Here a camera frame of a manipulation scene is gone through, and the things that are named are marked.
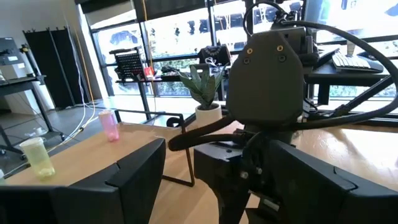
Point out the grey equipment box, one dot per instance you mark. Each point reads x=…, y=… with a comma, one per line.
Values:
x=9, y=53

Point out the green succulent in white pot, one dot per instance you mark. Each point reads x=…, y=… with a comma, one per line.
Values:
x=208, y=115

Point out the small red object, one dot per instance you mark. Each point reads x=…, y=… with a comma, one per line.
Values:
x=149, y=72

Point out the black desk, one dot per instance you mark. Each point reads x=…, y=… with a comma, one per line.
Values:
x=342, y=77

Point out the black round object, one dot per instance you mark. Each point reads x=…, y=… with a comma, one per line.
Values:
x=214, y=54

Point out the black pegboard stand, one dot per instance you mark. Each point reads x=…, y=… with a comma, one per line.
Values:
x=129, y=63

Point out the black side table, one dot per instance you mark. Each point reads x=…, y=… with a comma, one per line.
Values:
x=18, y=81

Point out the computer keyboard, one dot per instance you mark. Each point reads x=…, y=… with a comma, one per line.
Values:
x=351, y=62

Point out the wooden shelf with black legs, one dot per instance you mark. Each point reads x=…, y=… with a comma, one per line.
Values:
x=93, y=152

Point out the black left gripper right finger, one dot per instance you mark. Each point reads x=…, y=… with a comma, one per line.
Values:
x=326, y=196

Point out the yellow medicine bottle white cap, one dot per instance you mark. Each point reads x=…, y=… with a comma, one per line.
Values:
x=38, y=161

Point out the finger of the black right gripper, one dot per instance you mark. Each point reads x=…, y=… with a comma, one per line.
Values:
x=233, y=205
x=262, y=213

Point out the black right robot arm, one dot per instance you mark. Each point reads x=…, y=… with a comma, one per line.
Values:
x=264, y=87

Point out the black folding screen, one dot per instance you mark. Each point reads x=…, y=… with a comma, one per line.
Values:
x=59, y=68

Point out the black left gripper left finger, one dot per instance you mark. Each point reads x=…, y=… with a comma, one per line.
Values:
x=118, y=193

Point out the pink medicine bottle white cap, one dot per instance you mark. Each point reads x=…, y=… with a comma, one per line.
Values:
x=109, y=127

